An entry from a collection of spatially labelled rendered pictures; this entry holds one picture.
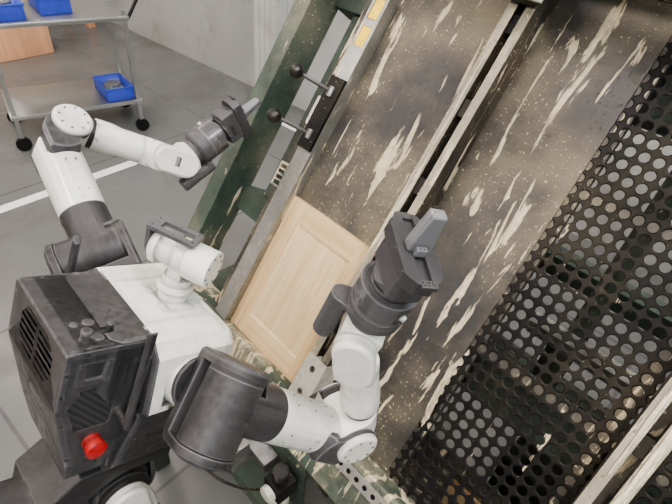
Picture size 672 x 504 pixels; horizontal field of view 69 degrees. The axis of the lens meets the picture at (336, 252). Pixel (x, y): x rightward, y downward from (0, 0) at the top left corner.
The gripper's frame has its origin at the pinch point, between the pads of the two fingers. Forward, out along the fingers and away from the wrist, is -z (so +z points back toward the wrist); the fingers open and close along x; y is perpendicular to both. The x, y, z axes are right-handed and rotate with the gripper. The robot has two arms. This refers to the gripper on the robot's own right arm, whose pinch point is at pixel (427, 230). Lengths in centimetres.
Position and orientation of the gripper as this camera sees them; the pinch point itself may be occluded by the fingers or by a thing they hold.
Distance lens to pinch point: 61.1
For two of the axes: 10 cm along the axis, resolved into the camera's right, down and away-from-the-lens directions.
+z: -3.2, 6.4, 7.0
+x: -1.3, -7.6, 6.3
